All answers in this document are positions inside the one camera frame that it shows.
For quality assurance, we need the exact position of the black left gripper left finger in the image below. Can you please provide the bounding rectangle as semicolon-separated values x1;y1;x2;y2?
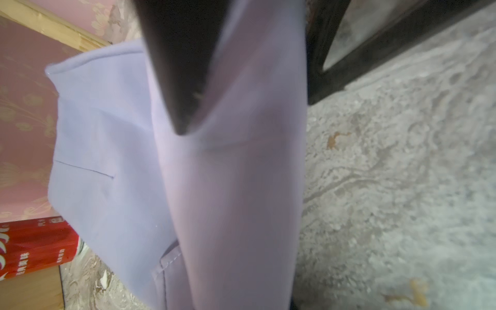
133;0;231;135

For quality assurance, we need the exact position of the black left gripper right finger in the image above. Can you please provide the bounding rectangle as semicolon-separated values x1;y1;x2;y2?
306;0;493;105

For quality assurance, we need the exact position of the red cola can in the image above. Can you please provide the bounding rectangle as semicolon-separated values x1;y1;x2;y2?
1;216;81;281

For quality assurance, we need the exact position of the lavender skirt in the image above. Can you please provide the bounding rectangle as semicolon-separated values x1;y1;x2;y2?
46;1;307;309

